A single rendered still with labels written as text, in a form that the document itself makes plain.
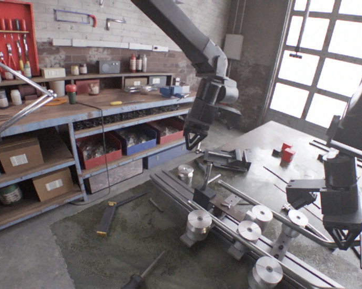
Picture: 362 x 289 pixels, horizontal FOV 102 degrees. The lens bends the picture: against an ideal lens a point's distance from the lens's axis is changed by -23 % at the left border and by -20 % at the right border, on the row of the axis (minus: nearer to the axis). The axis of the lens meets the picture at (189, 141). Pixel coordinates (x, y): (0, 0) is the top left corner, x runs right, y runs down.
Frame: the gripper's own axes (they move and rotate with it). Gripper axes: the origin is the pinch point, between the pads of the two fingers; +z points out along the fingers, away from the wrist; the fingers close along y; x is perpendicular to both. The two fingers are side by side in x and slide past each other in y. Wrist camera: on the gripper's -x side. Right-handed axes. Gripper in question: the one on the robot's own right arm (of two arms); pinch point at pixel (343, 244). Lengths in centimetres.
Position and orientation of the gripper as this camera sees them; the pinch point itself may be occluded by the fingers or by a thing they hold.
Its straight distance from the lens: 49.2
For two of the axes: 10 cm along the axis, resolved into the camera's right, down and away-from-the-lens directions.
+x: 6.9, -1.1, -7.1
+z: 2.6, 9.6, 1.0
